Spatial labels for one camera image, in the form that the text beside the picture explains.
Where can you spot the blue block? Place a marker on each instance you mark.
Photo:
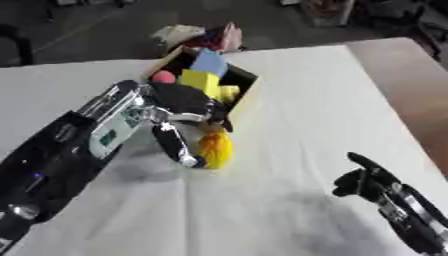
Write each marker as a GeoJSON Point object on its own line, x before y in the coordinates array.
{"type": "Point", "coordinates": [210, 62]}

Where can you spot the pile of bags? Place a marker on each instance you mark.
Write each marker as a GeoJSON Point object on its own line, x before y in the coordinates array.
{"type": "Point", "coordinates": [201, 36]}

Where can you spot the small yellow block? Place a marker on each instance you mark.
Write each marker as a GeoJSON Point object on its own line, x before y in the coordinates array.
{"type": "Point", "coordinates": [228, 93]}

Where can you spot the pink ball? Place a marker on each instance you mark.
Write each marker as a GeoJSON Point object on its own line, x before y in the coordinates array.
{"type": "Point", "coordinates": [164, 77]}

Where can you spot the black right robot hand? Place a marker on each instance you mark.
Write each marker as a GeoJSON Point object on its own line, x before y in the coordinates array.
{"type": "Point", "coordinates": [363, 181]}

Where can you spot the open cardboard box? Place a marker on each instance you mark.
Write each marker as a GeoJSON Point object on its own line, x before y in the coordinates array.
{"type": "Point", "coordinates": [236, 83]}

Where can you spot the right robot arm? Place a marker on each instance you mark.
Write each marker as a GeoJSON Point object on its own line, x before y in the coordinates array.
{"type": "Point", "coordinates": [411, 216]}

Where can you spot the orange and yellow toy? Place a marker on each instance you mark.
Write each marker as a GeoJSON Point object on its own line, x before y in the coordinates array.
{"type": "Point", "coordinates": [216, 148]}

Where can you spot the large yellow block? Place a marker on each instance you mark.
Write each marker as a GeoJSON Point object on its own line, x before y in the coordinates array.
{"type": "Point", "coordinates": [201, 81]}

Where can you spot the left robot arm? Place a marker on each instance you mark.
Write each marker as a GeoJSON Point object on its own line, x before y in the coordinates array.
{"type": "Point", "coordinates": [64, 150]}

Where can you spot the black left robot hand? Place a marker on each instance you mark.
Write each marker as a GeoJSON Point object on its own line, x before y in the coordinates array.
{"type": "Point", "coordinates": [181, 98]}

